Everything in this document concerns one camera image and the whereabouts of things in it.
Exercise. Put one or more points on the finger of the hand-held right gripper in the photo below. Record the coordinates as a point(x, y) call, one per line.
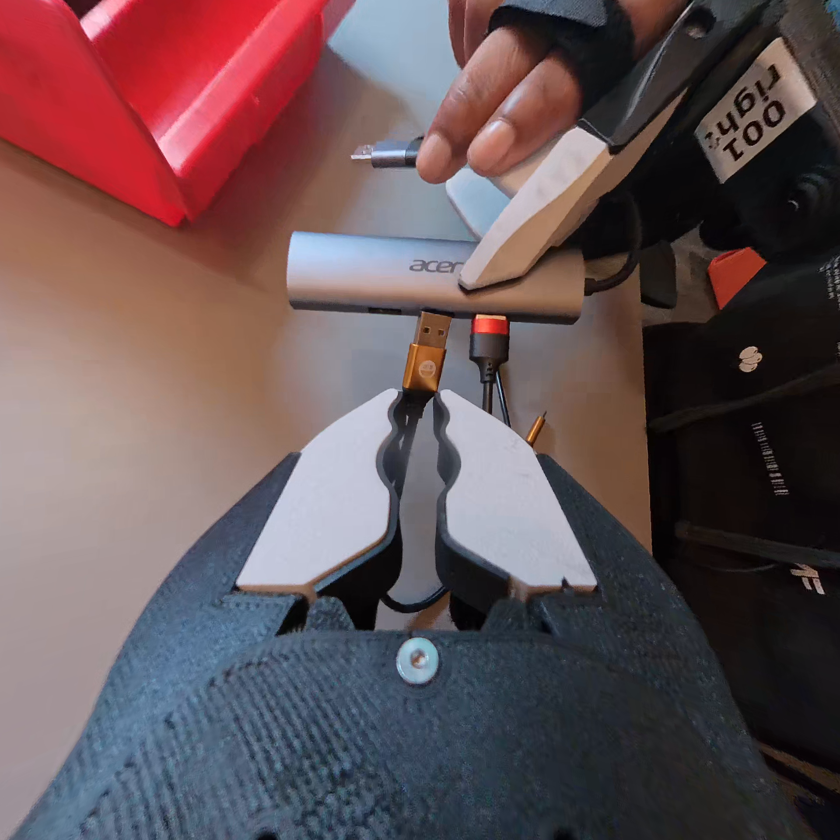
point(476, 203)
point(544, 203)

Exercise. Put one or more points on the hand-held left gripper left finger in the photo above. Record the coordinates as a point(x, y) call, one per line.
point(321, 518)

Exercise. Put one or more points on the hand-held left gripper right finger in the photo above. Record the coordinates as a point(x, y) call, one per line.
point(512, 518)

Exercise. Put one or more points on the red plastic bin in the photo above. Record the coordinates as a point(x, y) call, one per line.
point(98, 98)

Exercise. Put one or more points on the person's right hand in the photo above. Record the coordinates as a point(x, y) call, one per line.
point(499, 85)

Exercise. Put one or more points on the orange plastic piece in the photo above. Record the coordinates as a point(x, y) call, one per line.
point(735, 279)

